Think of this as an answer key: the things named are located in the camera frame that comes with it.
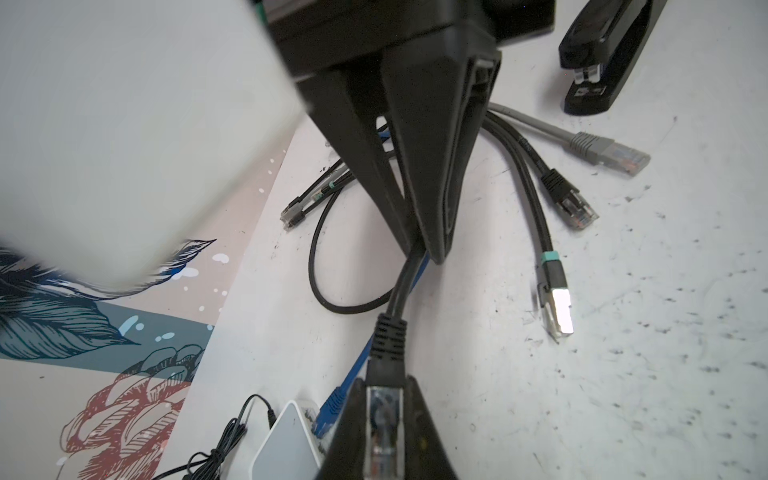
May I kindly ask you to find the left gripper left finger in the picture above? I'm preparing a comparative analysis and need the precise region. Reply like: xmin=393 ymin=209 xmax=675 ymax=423
xmin=316 ymin=378 xmax=367 ymax=480

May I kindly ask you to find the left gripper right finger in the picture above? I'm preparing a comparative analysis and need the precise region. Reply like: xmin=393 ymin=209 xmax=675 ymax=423
xmin=404 ymin=376 xmax=458 ymax=480

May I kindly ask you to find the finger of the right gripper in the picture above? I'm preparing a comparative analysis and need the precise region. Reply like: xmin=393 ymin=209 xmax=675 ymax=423
xmin=381 ymin=26 xmax=501 ymax=264
xmin=297 ymin=65 xmax=417 ymax=252

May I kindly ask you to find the blue ethernet cable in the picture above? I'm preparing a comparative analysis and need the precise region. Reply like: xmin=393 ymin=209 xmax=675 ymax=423
xmin=310 ymin=119 xmax=433 ymax=439

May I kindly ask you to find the black looped ethernet cable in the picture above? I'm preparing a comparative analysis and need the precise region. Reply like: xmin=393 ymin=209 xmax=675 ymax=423
xmin=307 ymin=179 xmax=433 ymax=480

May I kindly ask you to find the black power adapter with cable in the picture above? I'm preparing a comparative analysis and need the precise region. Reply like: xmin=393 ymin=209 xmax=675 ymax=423
xmin=152 ymin=393 xmax=277 ymax=480

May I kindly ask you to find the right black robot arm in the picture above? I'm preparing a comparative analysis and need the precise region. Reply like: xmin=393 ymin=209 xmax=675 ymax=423
xmin=1 ymin=1 xmax=556 ymax=288

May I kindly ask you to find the black stapler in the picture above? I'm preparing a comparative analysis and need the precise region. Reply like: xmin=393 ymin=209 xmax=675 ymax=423
xmin=558 ymin=0 xmax=667 ymax=116

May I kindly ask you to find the green banded shielded ethernet cable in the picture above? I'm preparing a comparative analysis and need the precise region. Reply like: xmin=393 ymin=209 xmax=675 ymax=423
xmin=287 ymin=116 xmax=576 ymax=344

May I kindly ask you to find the grey ethernet cable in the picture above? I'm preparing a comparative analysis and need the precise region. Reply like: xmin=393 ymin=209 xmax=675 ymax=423
xmin=487 ymin=101 xmax=652 ymax=178

